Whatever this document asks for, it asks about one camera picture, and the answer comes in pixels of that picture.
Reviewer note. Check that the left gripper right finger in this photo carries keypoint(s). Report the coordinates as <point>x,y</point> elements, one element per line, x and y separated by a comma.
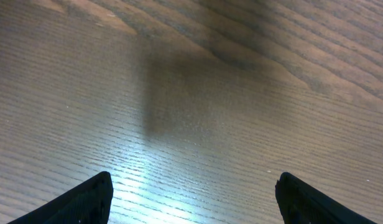
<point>301,203</point>

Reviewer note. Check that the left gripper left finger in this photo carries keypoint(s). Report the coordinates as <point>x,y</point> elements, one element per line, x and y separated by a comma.
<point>87,203</point>

